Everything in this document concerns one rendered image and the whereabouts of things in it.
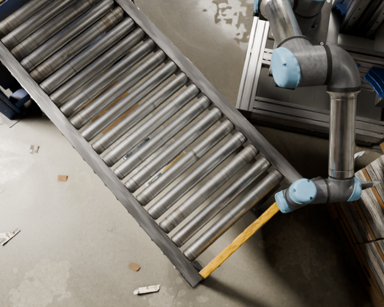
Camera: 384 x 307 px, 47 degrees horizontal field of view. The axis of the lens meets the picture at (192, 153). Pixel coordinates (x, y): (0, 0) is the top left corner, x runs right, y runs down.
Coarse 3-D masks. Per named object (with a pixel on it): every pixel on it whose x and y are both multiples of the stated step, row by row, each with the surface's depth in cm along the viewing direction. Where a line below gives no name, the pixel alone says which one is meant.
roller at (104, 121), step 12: (156, 72) 169; (168, 72) 169; (144, 84) 167; (156, 84) 168; (132, 96) 166; (144, 96) 168; (120, 108) 165; (96, 120) 164; (108, 120) 164; (84, 132) 162; (96, 132) 163
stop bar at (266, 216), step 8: (272, 208) 152; (264, 216) 152; (256, 224) 151; (248, 232) 150; (240, 240) 150; (232, 248) 149; (216, 256) 148; (224, 256) 148; (208, 264) 148; (216, 264) 148; (200, 272) 147; (208, 272) 147
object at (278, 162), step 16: (128, 0) 177; (144, 16) 175; (144, 32) 174; (160, 32) 173; (160, 48) 171; (176, 48) 171; (176, 64) 169; (192, 64) 169; (192, 80) 167; (208, 80) 167; (208, 96) 165; (224, 112) 164; (240, 128) 162; (256, 144) 160; (272, 160) 159; (288, 176) 157
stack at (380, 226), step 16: (368, 192) 178; (336, 208) 222; (352, 208) 202; (368, 208) 183; (336, 224) 229; (352, 224) 208; (352, 240) 218; (368, 240) 198; (352, 256) 225; (368, 256) 203; (368, 272) 214; (368, 288) 219
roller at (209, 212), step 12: (252, 168) 158; (264, 168) 158; (240, 180) 157; (252, 180) 158; (228, 192) 156; (240, 192) 157; (216, 204) 155; (228, 204) 157; (204, 216) 154; (180, 228) 154; (192, 228) 153; (180, 240) 152
